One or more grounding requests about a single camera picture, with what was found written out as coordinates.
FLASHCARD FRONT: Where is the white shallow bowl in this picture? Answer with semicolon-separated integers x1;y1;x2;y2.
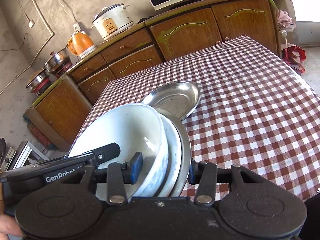
155;114;183;198

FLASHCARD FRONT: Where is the orange electric kettle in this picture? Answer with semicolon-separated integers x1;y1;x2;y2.
68;31;98;59

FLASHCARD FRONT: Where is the red bag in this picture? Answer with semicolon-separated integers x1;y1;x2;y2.
282;44;306;74

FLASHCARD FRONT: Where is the steel cooking pot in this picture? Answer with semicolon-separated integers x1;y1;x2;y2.
26;68;51;89
44;46;73;72

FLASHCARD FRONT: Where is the steel bowl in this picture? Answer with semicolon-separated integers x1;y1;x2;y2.
152;107;192;198

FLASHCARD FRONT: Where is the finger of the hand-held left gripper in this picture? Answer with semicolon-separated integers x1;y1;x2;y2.
69;142;121;167

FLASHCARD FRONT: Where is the pink cloth bundle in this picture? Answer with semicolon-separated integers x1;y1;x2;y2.
277;10;297;31

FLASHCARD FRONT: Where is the red white checkered tablecloth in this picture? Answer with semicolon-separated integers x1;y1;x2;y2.
75;34;320;203

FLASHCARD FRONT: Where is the large steel plate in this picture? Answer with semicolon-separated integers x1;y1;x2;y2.
180;90;201;123

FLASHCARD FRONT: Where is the wooden cabinet with drawers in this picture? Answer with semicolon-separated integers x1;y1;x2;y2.
67;22;166;106

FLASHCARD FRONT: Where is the white rice cooker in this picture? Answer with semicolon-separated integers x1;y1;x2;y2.
91;4;134;41

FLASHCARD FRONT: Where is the wooden double-door cabinet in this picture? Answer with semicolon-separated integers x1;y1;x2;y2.
145;0;282;62

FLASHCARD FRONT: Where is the small steel plate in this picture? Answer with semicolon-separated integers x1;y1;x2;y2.
141;81;200;121

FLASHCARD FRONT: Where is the red black induction stove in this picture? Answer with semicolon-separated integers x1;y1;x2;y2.
50;64;73;78
31;79;53;97

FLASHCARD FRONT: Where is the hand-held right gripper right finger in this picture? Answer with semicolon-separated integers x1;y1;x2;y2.
187;161;269;205

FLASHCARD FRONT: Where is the wooden single-door cabinet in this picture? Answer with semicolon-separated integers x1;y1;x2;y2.
24;74;94;153

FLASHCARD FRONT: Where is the blue patterned white bowl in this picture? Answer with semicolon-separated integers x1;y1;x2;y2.
68;104;166;200

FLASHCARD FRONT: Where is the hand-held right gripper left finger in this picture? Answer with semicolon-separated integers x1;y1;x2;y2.
64;151;144;205

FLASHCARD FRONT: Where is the white metal rack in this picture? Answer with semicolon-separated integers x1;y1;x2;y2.
12;141;48;171

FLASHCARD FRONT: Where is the person's left hand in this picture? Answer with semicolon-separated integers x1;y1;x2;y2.
0;215;23;238

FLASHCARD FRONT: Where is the grey door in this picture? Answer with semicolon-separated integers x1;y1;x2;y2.
292;0;320;48

